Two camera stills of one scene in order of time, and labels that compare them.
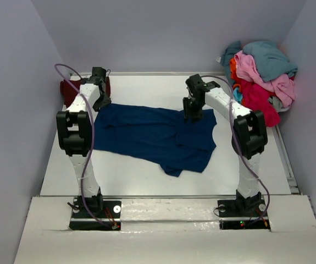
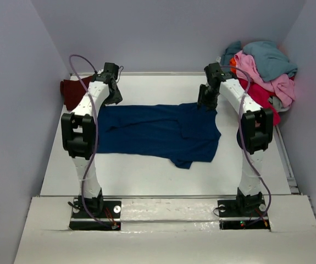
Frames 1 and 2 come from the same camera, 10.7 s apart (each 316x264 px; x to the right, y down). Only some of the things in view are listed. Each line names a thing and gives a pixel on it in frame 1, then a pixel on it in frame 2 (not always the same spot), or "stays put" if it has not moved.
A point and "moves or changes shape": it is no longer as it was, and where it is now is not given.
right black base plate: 233,215 stays put
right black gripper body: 192,109 → 208,97
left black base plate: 96,214 stays put
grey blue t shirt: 265,59 stays put
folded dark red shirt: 69,93 stays put
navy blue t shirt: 159,133 moves or changes shape
